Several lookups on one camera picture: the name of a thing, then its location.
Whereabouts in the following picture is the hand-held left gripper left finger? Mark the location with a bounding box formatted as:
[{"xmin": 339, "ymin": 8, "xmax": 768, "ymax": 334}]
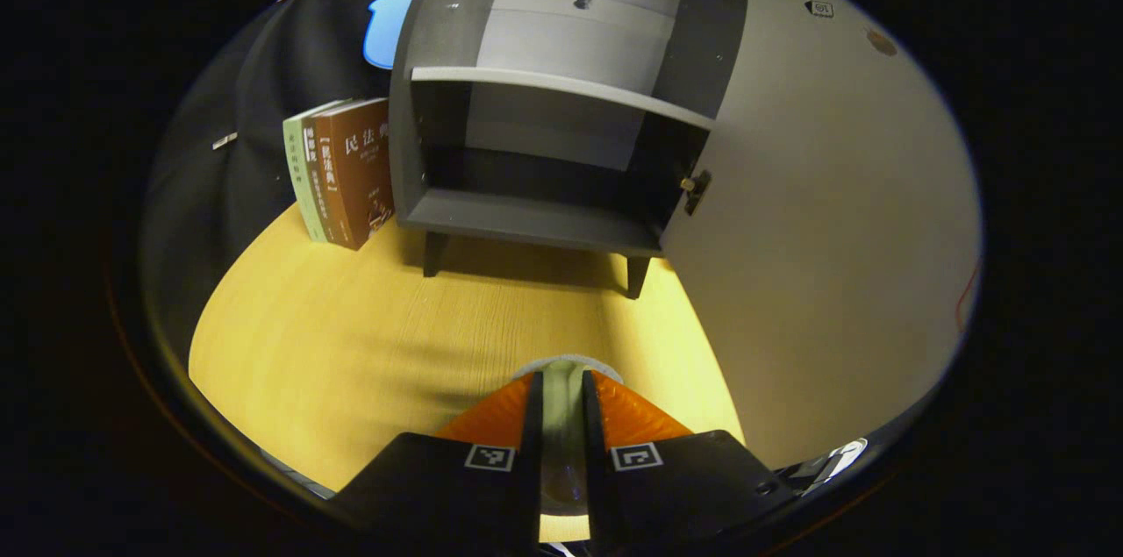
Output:
[{"xmin": 329, "ymin": 371, "xmax": 545, "ymax": 557}]

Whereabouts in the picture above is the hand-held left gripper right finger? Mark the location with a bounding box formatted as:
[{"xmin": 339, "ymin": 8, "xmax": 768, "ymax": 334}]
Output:
[{"xmin": 581, "ymin": 369, "xmax": 795, "ymax": 557}]

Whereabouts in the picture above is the round white coaster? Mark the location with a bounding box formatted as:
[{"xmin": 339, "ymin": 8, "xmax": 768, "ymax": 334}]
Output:
[{"xmin": 511, "ymin": 353, "xmax": 626, "ymax": 382}]

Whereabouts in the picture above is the white cabinet door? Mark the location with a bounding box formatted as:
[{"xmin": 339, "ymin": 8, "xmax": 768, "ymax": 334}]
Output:
[{"xmin": 660, "ymin": 0, "xmax": 982, "ymax": 470}]

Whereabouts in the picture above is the grey cabinet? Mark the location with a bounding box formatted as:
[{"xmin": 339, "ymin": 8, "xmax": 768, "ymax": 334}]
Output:
[{"xmin": 389, "ymin": 0, "xmax": 751, "ymax": 301}]

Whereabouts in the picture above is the brown book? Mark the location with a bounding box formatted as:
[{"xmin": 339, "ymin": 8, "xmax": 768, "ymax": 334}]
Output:
[{"xmin": 313, "ymin": 97, "xmax": 397, "ymax": 252}]

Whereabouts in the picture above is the green book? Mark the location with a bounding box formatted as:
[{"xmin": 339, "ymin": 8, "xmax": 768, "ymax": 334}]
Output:
[{"xmin": 283, "ymin": 101, "xmax": 330, "ymax": 243}]

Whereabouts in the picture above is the black backdrop cloth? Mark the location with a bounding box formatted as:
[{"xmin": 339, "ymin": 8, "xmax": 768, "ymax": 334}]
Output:
[{"xmin": 145, "ymin": 0, "xmax": 440, "ymax": 347}]

